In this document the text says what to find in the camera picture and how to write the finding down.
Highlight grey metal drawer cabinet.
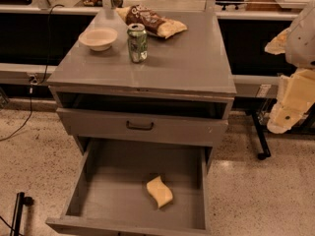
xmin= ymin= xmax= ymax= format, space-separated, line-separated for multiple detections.
xmin=46 ymin=7 xmax=237 ymax=155

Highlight black stand lower left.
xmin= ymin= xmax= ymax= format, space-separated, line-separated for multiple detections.
xmin=0 ymin=192 xmax=34 ymax=236

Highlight grey bench rail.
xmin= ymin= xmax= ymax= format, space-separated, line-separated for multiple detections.
xmin=0 ymin=63 xmax=56 ymax=86

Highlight brown chip bag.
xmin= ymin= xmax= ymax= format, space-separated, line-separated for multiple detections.
xmin=116 ymin=5 xmax=188 ymax=39

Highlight closed grey drawer with handle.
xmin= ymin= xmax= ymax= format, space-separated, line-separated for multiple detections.
xmin=57 ymin=108 xmax=227 ymax=147

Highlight black power cable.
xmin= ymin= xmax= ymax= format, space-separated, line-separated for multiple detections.
xmin=0 ymin=3 xmax=66 ymax=143

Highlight black table leg with caster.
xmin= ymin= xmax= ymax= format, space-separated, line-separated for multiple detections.
xmin=251 ymin=111 xmax=271 ymax=160

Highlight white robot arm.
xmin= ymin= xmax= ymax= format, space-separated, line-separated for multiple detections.
xmin=265 ymin=0 xmax=315 ymax=134

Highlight white bowl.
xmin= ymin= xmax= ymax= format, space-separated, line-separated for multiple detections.
xmin=78 ymin=28 xmax=118 ymax=51

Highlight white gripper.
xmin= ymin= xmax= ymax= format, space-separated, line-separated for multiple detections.
xmin=265 ymin=29 xmax=315 ymax=134

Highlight green soda can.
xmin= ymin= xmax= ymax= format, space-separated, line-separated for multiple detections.
xmin=127 ymin=23 xmax=148 ymax=63

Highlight yellow sponge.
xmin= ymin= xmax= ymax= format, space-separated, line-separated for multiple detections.
xmin=146 ymin=176 xmax=173 ymax=208

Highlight open grey bottom drawer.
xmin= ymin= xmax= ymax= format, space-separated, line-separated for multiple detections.
xmin=46 ymin=139 xmax=211 ymax=236

